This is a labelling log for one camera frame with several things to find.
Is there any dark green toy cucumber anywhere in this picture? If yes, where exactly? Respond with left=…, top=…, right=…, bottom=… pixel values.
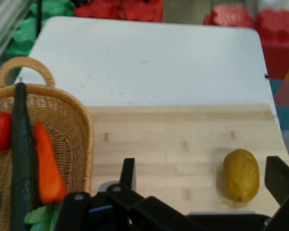
left=10, top=82, right=40, bottom=231

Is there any light wooden cutting board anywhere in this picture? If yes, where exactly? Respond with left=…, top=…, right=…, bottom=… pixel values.
left=85, top=103, right=289, bottom=215

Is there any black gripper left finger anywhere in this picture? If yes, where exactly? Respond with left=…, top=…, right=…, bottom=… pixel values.
left=55, top=157, right=198, bottom=231

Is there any colourful triangle pattern floor mat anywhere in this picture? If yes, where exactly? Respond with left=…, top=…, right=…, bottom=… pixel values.
left=269, top=57, right=289, bottom=131

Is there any large red foam block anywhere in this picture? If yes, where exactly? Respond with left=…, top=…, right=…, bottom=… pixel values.
left=254, top=8, right=289, bottom=79

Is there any small red foam block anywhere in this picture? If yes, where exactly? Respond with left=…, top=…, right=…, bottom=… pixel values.
left=204, top=4, right=254, bottom=28

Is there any clear striped plastic panel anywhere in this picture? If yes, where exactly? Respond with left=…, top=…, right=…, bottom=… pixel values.
left=0, top=0, right=33, bottom=72

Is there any woven wicker basket with handle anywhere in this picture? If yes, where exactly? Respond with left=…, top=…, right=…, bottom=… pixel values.
left=0, top=56, right=94, bottom=231

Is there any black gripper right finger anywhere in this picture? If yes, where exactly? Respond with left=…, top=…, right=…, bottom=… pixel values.
left=264, top=155, right=289, bottom=231

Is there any orange toy carrot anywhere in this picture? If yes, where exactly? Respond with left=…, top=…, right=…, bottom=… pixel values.
left=34, top=122, right=68, bottom=205

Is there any wide red foam block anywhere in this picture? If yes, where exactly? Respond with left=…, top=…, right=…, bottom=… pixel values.
left=73, top=0, right=164, bottom=23

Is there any yellow-brown toy potato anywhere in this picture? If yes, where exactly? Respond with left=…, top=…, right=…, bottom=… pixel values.
left=222, top=148, right=260, bottom=203

